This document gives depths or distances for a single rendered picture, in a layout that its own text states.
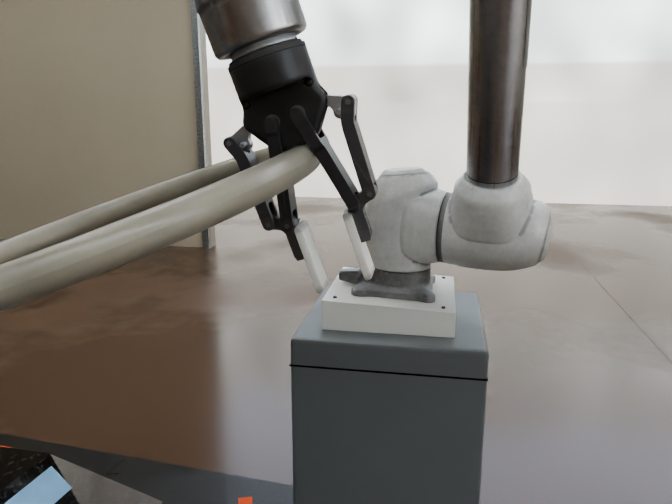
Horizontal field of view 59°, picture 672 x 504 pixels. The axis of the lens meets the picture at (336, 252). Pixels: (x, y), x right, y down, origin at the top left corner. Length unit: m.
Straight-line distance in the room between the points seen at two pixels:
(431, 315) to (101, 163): 5.16
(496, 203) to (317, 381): 0.51
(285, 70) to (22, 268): 0.26
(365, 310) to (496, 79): 0.52
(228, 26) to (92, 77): 5.60
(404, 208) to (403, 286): 0.17
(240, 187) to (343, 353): 0.79
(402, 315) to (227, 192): 0.82
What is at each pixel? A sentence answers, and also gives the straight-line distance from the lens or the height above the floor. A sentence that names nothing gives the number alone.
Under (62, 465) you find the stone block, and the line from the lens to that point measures 0.88.
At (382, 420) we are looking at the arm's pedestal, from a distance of 1.27.
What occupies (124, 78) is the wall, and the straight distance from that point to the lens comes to 5.97.
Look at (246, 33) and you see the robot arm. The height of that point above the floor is 1.31.
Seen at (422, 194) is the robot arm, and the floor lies 1.08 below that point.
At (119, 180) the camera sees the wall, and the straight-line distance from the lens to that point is 6.06.
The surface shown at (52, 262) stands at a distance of 0.43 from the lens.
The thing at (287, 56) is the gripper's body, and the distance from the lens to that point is 0.54.
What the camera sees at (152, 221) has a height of 1.18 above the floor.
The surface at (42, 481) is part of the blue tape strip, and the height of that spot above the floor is 0.81.
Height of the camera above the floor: 1.25
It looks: 13 degrees down
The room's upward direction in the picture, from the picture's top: straight up
